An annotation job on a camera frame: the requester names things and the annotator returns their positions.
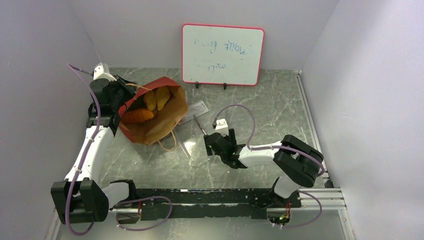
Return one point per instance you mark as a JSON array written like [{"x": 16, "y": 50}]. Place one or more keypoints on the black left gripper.
[{"x": 130, "y": 88}]

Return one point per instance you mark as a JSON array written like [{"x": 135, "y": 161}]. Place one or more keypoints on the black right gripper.
[{"x": 230, "y": 138}]

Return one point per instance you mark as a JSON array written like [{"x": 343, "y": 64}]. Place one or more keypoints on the orange fake bread loaf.
[{"x": 137, "y": 116}]

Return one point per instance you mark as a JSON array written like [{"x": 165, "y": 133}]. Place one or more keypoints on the metal tongs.
[{"x": 199, "y": 125}]

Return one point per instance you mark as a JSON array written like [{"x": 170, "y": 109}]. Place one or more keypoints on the red brown paper bag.
[{"x": 154, "y": 130}]

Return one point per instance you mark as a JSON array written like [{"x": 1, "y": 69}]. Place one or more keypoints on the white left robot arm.
[{"x": 78, "y": 198}]

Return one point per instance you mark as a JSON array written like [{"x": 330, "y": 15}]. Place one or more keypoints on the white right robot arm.
[{"x": 300, "y": 163}]

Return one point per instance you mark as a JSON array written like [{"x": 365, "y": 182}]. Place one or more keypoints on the yellow fake bread roll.
[{"x": 162, "y": 95}]

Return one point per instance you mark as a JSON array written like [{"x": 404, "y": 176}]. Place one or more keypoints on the clear plastic tray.
[{"x": 193, "y": 147}]

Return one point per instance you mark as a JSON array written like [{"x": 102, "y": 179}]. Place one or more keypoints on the clear plastic packet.
[{"x": 194, "y": 110}]

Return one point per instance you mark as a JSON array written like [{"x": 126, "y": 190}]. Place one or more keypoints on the pink framed whiteboard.
[{"x": 221, "y": 54}]

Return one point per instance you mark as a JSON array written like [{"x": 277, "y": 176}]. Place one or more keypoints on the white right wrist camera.
[{"x": 222, "y": 127}]

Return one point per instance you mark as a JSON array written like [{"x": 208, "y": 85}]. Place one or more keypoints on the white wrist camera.
[
  {"x": 222, "y": 127},
  {"x": 101, "y": 71}
]

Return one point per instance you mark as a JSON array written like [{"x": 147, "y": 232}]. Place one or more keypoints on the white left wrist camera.
[{"x": 101, "y": 71}]

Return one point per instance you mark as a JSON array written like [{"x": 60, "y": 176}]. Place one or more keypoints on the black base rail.
[{"x": 212, "y": 203}]

